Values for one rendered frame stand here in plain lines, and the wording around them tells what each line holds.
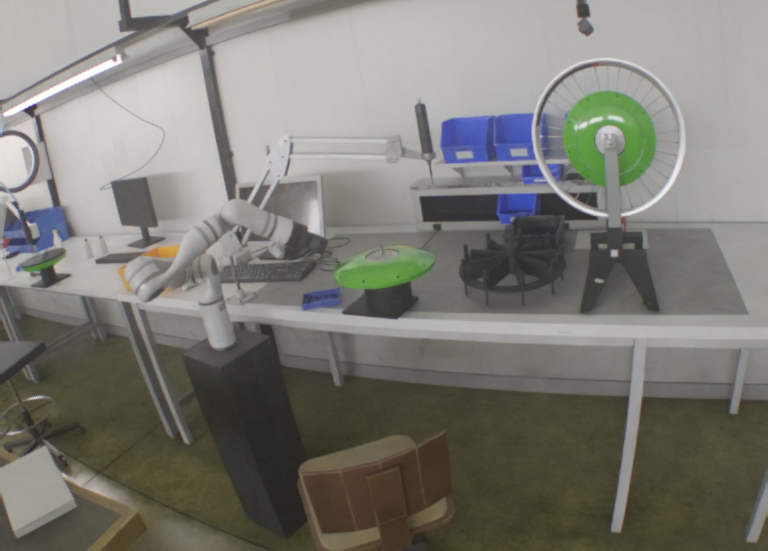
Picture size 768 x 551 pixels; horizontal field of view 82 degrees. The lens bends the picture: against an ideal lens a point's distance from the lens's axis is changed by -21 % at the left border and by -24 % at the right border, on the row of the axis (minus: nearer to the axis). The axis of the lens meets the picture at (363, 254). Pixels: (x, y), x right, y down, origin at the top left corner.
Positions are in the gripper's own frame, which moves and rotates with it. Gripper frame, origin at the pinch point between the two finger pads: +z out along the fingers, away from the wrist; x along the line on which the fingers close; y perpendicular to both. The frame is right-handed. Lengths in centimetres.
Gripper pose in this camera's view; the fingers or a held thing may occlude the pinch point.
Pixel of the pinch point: (337, 259)
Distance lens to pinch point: 165.6
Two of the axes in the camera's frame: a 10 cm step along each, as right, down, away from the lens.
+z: 8.3, 3.1, 4.7
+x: -4.2, -2.2, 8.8
